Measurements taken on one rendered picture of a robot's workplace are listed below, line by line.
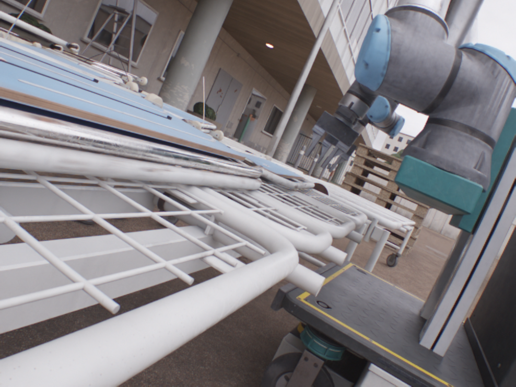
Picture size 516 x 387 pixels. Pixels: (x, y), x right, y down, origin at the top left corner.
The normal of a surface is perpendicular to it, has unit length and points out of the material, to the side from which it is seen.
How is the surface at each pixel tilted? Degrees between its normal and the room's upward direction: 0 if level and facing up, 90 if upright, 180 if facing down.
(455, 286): 90
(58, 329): 0
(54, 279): 90
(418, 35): 74
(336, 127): 90
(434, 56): 79
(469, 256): 90
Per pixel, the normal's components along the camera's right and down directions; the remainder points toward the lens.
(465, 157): -0.02, -0.29
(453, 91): -0.25, 0.42
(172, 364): 0.40, -0.91
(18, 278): 0.84, 0.40
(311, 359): -0.42, -0.11
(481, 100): -0.23, 0.05
